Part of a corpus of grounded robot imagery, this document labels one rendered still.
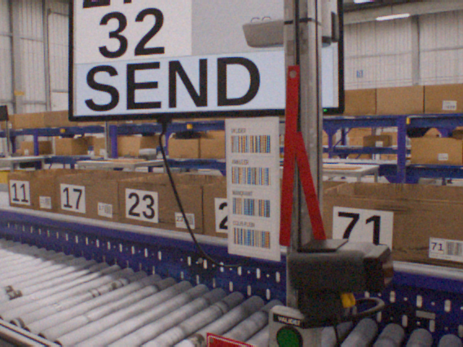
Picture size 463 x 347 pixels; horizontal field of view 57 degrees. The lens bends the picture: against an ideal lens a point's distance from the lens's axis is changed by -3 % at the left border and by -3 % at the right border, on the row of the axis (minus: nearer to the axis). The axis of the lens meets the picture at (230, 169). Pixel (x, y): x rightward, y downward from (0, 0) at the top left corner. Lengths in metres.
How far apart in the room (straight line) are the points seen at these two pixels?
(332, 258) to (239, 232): 0.17
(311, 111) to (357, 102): 5.34
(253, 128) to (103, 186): 1.20
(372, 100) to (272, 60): 5.17
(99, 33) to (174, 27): 0.14
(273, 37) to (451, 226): 0.67
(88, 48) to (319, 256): 0.54
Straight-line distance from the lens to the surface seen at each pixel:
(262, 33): 0.72
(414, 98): 5.75
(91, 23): 0.84
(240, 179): 0.62
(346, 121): 5.89
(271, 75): 0.71
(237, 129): 0.62
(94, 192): 1.80
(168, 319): 1.19
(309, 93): 0.58
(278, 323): 0.62
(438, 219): 1.16
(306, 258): 0.53
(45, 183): 2.07
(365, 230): 1.20
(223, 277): 1.41
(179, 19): 0.77
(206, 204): 1.43
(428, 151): 5.48
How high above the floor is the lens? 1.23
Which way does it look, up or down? 5 degrees down
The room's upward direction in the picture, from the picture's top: 1 degrees counter-clockwise
